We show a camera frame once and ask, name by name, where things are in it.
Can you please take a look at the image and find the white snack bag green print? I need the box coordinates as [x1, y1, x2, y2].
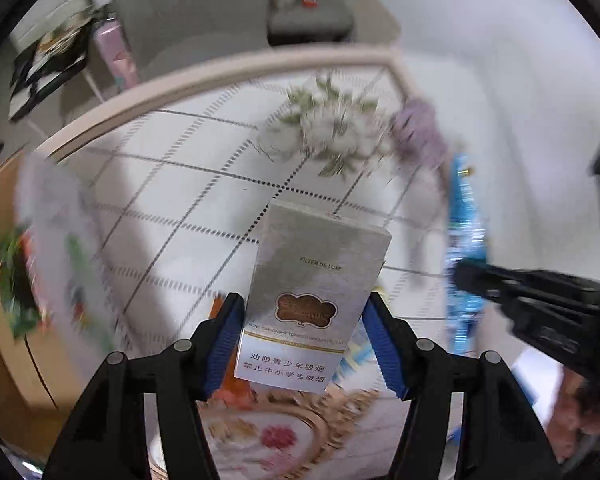
[0, 152, 127, 357]

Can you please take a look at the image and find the white grid tablecloth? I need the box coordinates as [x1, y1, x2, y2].
[32, 67, 481, 411]

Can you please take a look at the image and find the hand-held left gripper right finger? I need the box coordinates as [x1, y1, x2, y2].
[362, 290, 564, 480]

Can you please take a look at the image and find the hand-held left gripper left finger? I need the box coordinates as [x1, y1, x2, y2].
[42, 292, 246, 480]

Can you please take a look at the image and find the grey cigarette box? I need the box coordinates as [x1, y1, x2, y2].
[233, 198, 394, 392]

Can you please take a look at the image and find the purple soft object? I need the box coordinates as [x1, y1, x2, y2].
[389, 97, 452, 172]

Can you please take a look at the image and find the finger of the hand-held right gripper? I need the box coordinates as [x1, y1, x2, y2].
[453, 258, 537, 313]

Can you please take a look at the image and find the floral gold-rimmed plate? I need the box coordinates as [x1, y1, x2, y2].
[149, 385, 382, 480]

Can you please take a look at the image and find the person's right hand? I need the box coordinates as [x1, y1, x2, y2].
[549, 363, 600, 464]

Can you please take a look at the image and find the white flower bouquet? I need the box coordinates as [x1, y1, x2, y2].
[256, 74, 397, 179]

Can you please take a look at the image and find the blue snack packet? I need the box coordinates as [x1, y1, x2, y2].
[442, 152, 489, 357]

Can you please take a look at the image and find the grey padded stool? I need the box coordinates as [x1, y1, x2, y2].
[267, 0, 356, 47]

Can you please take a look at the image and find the pink bottle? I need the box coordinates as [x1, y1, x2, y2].
[92, 18, 140, 87]

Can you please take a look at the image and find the light blue packet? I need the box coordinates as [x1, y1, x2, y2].
[328, 331, 387, 395]

